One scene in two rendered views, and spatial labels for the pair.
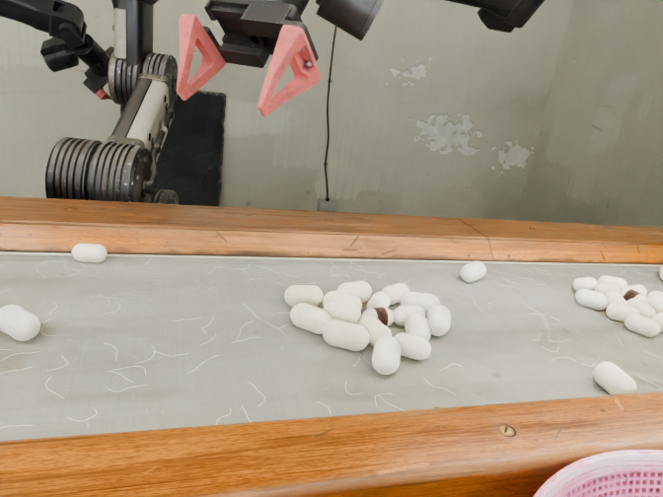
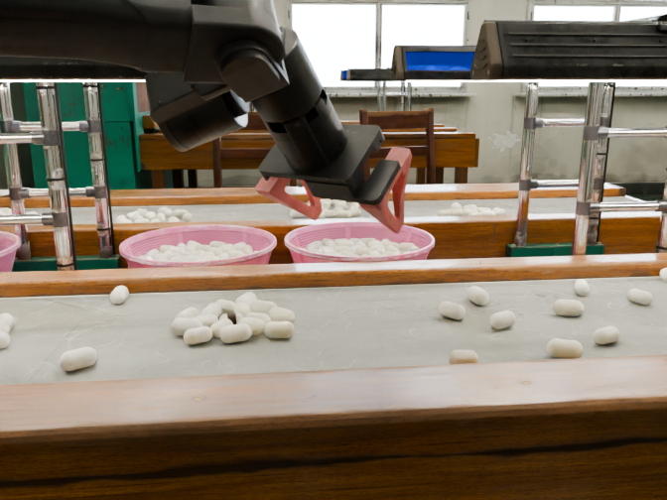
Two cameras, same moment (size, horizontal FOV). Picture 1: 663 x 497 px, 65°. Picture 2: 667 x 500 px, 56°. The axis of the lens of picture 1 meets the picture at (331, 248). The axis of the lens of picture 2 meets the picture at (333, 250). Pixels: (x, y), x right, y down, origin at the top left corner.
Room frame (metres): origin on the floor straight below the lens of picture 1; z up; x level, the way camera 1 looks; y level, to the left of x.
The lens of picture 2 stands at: (1.11, 0.24, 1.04)
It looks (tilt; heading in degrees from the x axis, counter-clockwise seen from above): 15 degrees down; 192
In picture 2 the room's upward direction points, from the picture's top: straight up
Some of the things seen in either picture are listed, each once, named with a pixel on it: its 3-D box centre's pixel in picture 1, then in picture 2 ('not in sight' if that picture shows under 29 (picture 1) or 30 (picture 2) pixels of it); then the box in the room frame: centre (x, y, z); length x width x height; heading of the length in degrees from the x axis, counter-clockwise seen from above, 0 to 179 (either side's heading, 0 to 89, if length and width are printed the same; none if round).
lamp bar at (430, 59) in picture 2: not in sight; (535, 62); (-0.36, 0.35, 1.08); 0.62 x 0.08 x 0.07; 108
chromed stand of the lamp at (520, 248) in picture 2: not in sight; (546, 150); (-0.29, 0.38, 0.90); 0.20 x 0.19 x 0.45; 108
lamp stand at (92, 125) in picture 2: not in sight; (67, 156); (0.02, -0.54, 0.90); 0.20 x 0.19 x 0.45; 108
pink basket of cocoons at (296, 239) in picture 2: not in sight; (358, 262); (0.04, 0.04, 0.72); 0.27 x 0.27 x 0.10
